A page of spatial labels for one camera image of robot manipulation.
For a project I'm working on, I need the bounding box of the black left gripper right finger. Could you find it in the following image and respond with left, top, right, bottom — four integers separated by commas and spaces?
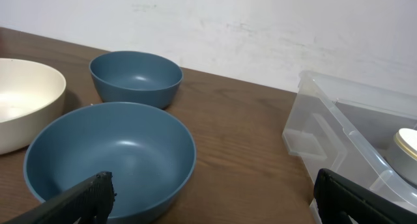
313, 168, 416, 224

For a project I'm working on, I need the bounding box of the grey plastic bowl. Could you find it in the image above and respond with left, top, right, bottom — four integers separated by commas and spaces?
386, 136, 416, 186

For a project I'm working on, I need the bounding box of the dark blue bowl front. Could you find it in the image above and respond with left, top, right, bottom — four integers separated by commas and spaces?
23, 102, 196, 223

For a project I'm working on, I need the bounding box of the white plastic bowl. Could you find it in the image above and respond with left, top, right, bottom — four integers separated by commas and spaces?
394, 128, 417, 160

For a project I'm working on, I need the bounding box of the clear plastic storage bin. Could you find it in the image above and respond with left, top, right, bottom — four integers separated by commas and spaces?
282, 71, 416, 223

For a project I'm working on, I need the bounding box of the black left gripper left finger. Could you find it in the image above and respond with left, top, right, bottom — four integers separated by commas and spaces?
5, 171, 116, 224

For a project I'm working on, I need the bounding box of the large cream bowl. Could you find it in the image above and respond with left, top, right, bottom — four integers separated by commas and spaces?
1, 58, 66, 154

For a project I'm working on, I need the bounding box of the dark blue bowl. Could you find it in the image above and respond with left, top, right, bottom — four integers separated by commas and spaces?
23, 102, 196, 223
89, 51, 184, 109

